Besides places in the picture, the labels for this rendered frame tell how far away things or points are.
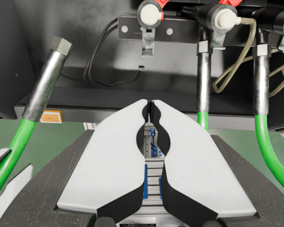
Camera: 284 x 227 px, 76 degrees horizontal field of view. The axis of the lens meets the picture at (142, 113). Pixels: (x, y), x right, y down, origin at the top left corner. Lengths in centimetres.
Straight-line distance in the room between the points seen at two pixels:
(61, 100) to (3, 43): 17
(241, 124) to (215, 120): 7
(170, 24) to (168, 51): 17
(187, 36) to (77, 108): 29
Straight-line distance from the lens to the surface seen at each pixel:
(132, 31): 35
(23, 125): 23
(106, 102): 49
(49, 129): 187
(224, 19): 22
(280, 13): 28
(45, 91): 22
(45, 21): 55
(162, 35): 35
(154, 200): 79
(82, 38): 53
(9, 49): 54
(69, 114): 48
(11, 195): 22
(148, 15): 21
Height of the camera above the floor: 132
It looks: 58 degrees down
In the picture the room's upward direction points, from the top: 179 degrees counter-clockwise
